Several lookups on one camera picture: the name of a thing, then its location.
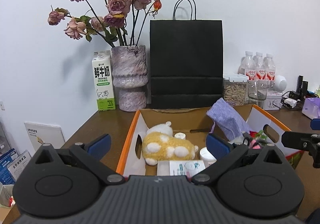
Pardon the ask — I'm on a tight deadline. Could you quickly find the red green ribbon bow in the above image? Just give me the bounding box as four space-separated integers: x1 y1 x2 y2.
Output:
249 130 267 149

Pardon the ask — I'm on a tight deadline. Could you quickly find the red orange cardboard box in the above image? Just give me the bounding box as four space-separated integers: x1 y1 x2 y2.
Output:
116 105 290 176

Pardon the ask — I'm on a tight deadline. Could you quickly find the green white milk carton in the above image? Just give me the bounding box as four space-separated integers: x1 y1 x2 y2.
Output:
92 50 116 111

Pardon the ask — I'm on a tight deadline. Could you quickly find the white round speaker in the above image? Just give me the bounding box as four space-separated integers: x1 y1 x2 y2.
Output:
273 75 287 92

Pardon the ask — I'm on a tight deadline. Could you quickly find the white power adapter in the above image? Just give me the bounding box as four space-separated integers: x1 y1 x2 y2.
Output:
284 98 297 109

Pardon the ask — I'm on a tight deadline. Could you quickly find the water bottle left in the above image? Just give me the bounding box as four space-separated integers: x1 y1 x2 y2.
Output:
238 51 256 80

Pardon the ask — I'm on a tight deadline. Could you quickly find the purple textured vase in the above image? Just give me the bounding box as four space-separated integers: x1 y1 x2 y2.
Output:
111 45 149 112

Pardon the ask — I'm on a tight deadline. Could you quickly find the small white round cap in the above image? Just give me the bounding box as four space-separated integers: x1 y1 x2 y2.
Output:
174 132 186 139

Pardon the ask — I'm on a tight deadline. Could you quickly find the water bottle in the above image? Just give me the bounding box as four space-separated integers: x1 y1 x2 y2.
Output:
238 51 256 80
253 52 266 80
264 53 276 81

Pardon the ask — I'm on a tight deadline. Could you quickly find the white wall panel box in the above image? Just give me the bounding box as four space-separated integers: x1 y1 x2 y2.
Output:
24 122 65 151

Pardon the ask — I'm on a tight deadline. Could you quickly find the clear glass cup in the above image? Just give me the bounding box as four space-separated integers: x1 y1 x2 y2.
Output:
247 80 269 108

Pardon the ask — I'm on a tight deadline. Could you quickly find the black device stand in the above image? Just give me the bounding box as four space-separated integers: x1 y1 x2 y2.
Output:
296 75 308 100

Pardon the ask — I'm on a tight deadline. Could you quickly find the white round disc device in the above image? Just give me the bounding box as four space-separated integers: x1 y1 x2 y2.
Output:
199 147 217 168

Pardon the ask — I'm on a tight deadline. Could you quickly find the black paper shopping bag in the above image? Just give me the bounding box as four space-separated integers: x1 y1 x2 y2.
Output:
150 0 223 109

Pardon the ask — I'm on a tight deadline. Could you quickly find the water bottle right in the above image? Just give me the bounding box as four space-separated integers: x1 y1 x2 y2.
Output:
264 53 276 81

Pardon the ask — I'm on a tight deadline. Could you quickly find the water bottle middle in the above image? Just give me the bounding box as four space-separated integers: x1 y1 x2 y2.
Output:
253 52 266 80

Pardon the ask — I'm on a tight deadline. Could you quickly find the purple tissue pack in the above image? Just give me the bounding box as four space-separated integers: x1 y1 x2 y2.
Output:
302 97 320 119

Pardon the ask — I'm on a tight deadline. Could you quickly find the purple fabric drawstring pouch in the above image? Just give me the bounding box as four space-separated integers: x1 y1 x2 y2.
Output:
207 98 252 141

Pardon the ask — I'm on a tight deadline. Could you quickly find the dried pink roses bouquet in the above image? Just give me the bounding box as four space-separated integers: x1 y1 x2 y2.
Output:
47 0 162 47

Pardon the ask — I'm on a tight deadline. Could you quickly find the white wet wipes canister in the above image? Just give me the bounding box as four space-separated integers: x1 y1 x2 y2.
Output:
157 160 206 178

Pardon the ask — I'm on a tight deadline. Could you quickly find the white floral tin box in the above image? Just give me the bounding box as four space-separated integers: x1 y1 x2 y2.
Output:
263 91 283 110

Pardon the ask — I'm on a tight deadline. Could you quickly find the yellow white plush toy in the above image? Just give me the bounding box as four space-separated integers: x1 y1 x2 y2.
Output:
142 121 199 166

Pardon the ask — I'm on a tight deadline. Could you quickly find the clear seed storage container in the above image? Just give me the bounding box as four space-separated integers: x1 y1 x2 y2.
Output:
223 73 249 105

